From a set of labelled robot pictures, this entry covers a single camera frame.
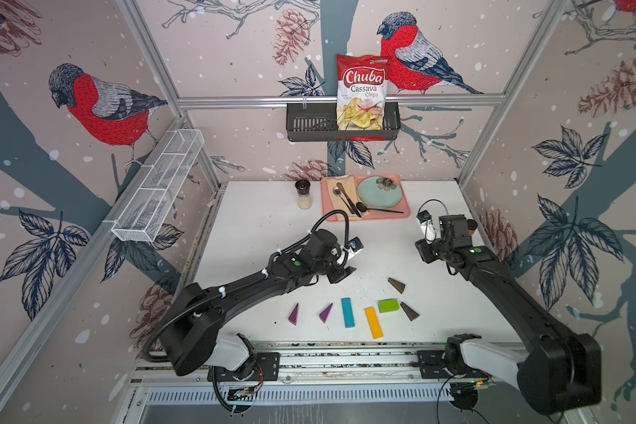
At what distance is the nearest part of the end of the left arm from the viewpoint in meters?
0.63

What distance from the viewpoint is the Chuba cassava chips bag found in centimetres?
85

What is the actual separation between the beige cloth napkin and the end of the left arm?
408 millimetres

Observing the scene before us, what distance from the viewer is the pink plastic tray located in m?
1.12
